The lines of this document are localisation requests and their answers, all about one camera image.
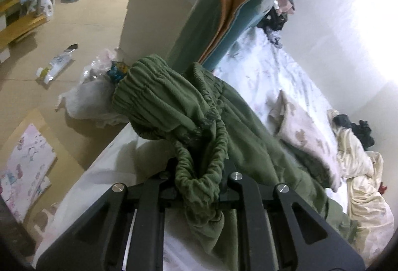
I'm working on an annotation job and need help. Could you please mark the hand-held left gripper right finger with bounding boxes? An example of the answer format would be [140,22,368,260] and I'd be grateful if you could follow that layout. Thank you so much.
[219,161,366,271]

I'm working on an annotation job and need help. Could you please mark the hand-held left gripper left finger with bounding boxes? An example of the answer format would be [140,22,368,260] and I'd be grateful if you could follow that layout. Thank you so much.
[36,159,178,271]

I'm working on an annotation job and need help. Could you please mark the green pants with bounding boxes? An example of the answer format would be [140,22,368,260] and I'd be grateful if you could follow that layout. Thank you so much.
[112,54,358,271]

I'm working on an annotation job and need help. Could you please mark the beige patterned cloth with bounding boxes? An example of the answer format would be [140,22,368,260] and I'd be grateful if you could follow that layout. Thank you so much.
[269,90,343,194]

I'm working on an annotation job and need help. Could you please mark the white plastic bag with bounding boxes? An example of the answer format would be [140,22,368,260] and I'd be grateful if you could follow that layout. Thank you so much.
[56,47,131,129]

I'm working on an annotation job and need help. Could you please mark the cream quilt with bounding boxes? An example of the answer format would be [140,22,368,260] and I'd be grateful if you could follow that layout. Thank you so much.
[326,109,395,268]

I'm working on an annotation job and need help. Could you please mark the dark clothes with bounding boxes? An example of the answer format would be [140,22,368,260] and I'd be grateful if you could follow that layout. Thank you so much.
[333,114,375,150]

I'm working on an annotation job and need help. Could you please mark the white tissue packet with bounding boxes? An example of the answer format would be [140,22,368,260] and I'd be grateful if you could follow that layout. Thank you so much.
[36,52,75,85]

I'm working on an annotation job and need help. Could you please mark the pile of mixed clothes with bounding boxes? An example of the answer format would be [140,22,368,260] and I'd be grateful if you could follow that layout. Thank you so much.
[261,0,296,48]

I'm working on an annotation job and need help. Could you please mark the wooden bench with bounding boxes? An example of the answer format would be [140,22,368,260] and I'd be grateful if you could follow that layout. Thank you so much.
[0,0,50,51]

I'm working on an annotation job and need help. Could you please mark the white detergent bottle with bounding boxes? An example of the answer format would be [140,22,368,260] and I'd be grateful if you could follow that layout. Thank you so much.
[39,0,55,18]

